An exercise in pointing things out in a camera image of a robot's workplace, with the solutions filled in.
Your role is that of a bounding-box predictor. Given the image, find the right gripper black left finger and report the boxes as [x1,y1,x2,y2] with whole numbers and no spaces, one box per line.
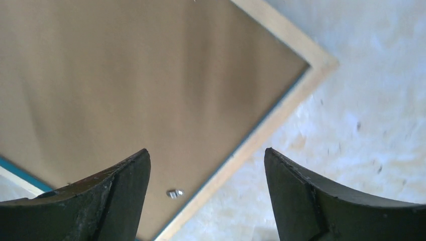
[1,149,151,240]

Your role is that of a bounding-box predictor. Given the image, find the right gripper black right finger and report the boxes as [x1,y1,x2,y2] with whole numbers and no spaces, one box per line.
[264,148,425,240]

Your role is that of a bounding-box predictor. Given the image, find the brown cardboard backing board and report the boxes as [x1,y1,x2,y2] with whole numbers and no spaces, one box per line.
[0,0,310,241]

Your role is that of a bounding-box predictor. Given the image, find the wooden picture frame blue edges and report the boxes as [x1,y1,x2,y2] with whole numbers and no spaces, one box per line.
[0,0,340,241]

